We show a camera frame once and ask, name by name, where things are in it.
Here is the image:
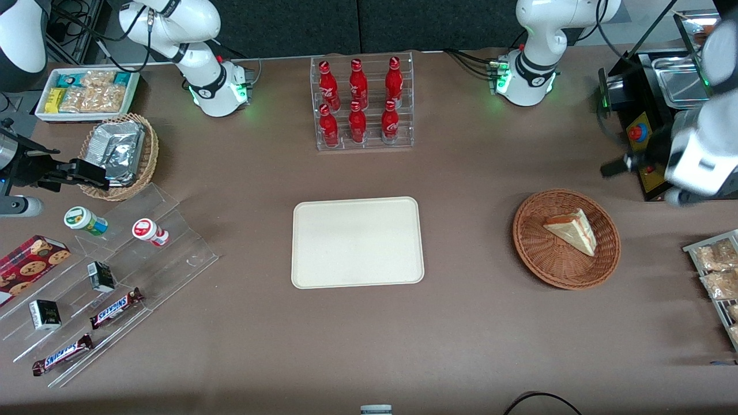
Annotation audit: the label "green lid snack cup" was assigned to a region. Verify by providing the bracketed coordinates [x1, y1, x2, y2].
[63, 206, 109, 237]

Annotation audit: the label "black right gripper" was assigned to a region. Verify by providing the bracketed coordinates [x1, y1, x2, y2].
[0, 134, 111, 193]

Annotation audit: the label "yellow snack packet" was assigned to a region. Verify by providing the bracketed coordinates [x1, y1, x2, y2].
[44, 87, 67, 114]

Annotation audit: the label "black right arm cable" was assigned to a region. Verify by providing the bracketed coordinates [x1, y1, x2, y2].
[49, 0, 154, 73]

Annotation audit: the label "black floor cable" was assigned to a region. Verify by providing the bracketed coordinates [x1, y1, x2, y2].
[503, 391, 584, 415]

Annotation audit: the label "triangular sandwich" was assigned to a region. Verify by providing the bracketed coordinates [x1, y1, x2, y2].
[543, 208, 597, 257]

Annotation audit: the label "silver foil package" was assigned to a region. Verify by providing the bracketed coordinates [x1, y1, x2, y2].
[106, 144, 144, 187]
[86, 121, 145, 169]

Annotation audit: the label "red lid snack cup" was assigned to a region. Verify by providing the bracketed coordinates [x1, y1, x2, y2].
[131, 218, 170, 248]

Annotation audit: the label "white rectangular snack tray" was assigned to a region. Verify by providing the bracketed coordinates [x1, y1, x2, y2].
[35, 67, 141, 123]

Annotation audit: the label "small black box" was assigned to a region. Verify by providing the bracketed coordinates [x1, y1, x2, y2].
[29, 299, 62, 331]
[87, 261, 116, 293]

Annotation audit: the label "light oval wicker basket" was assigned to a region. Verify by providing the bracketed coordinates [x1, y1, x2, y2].
[79, 113, 159, 201]

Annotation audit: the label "dark grey partition panel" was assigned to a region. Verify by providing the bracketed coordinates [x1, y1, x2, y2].
[357, 0, 522, 54]
[212, 0, 359, 59]

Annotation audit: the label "black food warmer machine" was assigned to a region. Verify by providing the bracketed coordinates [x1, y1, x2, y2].
[598, 10, 738, 202]

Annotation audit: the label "clear acrylic bottle rack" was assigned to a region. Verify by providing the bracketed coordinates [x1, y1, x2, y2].
[310, 51, 415, 152]

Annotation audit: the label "red cookie box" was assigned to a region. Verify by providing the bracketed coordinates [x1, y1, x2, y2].
[0, 235, 71, 308]

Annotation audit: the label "black left base cables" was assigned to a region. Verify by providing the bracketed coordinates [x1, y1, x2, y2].
[443, 48, 500, 80]

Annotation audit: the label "red cola bottle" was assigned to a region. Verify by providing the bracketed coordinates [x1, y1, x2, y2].
[319, 61, 340, 111]
[348, 101, 368, 144]
[385, 56, 404, 108]
[319, 104, 340, 148]
[381, 100, 400, 144]
[349, 59, 369, 110]

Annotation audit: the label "cream plastic tray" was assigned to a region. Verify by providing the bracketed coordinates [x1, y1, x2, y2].
[291, 197, 426, 289]

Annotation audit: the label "tray of packaged snacks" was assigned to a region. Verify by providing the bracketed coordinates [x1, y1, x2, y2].
[683, 229, 738, 353]

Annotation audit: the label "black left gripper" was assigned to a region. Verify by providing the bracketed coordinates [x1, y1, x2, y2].
[600, 123, 673, 178]

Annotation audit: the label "brown round wicker basket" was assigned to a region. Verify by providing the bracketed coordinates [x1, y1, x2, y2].
[513, 188, 622, 290]

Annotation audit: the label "clear acrylic stepped display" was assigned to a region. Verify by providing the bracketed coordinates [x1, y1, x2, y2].
[0, 183, 220, 388]

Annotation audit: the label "steel food pan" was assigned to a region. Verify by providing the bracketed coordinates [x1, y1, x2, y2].
[650, 54, 713, 111]

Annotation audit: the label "brown Snickers bar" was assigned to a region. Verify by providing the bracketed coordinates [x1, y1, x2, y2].
[89, 287, 145, 330]
[32, 333, 95, 377]

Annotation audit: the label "clear bag of nuts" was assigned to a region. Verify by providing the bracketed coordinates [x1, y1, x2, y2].
[81, 85, 126, 114]
[80, 70, 117, 90]
[60, 86, 87, 114]

